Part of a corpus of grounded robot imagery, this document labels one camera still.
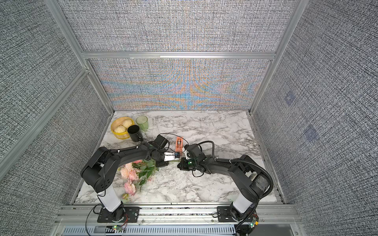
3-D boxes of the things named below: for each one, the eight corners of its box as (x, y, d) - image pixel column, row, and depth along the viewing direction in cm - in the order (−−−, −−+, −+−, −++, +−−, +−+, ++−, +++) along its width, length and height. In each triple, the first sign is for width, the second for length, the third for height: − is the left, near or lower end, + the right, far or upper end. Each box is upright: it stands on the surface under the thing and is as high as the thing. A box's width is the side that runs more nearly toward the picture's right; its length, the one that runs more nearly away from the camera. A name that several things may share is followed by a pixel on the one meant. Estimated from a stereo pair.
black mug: (129, 142, 103) (125, 135, 96) (132, 132, 109) (129, 125, 102) (143, 142, 103) (139, 135, 96) (145, 132, 109) (142, 125, 102)
